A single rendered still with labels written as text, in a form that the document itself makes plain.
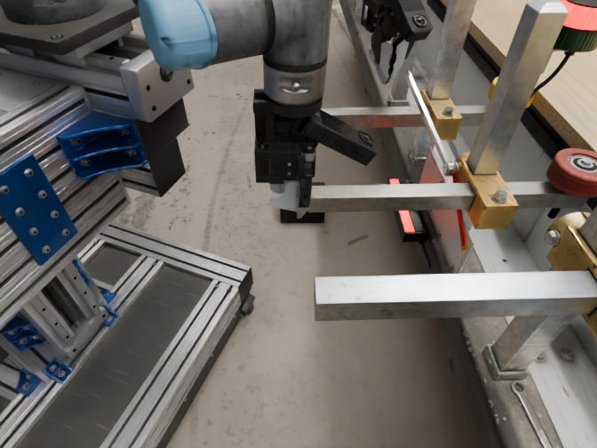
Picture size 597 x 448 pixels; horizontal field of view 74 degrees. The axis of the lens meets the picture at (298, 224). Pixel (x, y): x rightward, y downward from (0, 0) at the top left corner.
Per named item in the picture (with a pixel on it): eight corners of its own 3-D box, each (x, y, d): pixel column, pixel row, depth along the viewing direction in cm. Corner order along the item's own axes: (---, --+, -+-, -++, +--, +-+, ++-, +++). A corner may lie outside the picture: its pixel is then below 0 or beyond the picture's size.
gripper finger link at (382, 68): (373, 74, 84) (379, 28, 77) (387, 85, 80) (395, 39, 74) (361, 76, 83) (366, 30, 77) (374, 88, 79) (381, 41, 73)
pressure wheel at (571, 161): (538, 234, 63) (574, 178, 55) (517, 200, 68) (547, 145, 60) (587, 233, 63) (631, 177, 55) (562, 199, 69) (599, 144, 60)
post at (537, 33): (435, 268, 79) (542, 4, 44) (431, 254, 81) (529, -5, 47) (453, 268, 79) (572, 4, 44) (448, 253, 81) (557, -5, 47)
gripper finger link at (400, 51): (386, 71, 85) (394, 26, 78) (401, 83, 81) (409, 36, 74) (373, 74, 84) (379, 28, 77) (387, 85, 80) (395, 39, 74)
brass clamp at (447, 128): (427, 140, 78) (433, 118, 74) (411, 106, 88) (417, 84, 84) (458, 140, 78) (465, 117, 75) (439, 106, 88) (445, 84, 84)
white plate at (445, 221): (452, 282, 68) (471, 244, 61) (417, 185, 86) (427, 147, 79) (456, 282, 68) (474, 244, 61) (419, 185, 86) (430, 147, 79)
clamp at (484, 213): (473, 229, 60) (485, 205, 57) (448, 174, 70) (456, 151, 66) (510, 229, 60) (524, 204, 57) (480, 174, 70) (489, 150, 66)
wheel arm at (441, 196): (308, 217, 62) (308, 196, 59) (307, 203, 64) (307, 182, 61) (580, 212, 63) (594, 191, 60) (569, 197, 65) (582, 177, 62)
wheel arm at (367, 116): (298, 132, 80) (298, 114, 77) (298, 124, 82) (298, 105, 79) (511, 129, 81) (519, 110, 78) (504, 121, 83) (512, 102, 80)
